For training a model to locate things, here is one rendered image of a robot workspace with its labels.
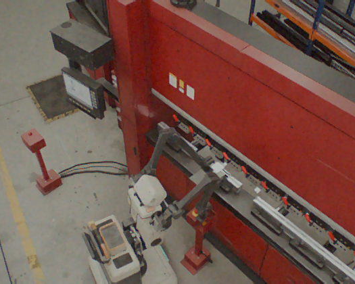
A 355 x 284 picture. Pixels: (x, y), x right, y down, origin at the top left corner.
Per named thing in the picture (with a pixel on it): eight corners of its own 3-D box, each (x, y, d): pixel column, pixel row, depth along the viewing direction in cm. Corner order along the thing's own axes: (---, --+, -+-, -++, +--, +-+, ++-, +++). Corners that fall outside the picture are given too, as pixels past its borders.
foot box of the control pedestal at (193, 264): (179, 262, 419) (179, 256, 410) (197, 246, 431) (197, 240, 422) (193, 276, 409) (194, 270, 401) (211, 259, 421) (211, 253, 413)
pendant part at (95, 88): (67, 99, 399) (59, 68, 373) (77, 92, 405) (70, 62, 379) (101, 120, 379) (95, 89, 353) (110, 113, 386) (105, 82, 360)
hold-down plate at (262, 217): (250, 212, 356) (251, 210, 354) (254, 209, 358) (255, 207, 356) (278, 235, 341) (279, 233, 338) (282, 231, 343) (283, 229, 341)
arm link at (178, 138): (166, 130, 330) (170, 137, 321) (172, 126, 329) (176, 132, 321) (196, 160, 355) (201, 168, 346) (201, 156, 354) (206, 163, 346)
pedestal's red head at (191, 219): (186, 221, 375) (186, 209, 362) (198, 211, 382) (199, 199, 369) (202, 235, 365) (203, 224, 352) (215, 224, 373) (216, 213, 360)
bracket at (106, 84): (83, 92, 421) (82, 86, 416) (103, 82, 433) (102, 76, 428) (107, 113, 401) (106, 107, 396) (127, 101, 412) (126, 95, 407)
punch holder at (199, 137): (192, 137, 374) (193, 124, 362) (199, 132, 378) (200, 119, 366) (204, 147, 367) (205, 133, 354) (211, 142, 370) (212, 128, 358)
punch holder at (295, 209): (283, 207, 323) (287, 195, 311) (290, 201, 327) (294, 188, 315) (299, 220, 316) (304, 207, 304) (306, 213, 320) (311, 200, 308)
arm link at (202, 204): (208, 172, 313) (217, 183, 307) (214, 170, 316) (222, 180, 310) (192, 206, 342) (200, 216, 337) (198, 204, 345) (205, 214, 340)
